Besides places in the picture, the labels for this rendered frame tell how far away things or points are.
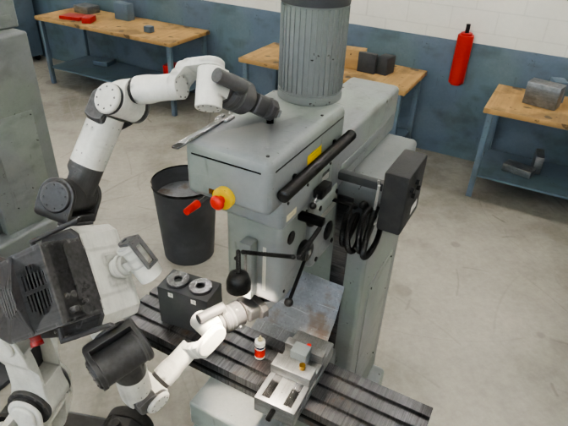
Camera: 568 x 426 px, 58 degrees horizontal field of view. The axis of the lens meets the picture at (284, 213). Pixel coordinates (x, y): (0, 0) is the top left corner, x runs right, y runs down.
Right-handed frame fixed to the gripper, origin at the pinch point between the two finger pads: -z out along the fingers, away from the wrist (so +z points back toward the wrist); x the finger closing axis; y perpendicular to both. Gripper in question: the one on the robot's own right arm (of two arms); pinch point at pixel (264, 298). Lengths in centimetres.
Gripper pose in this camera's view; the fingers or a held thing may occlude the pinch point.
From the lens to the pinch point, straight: 181.2
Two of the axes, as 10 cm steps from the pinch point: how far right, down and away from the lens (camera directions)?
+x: -6.4, -4.4, 6.3
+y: -0.5, 8.4, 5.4
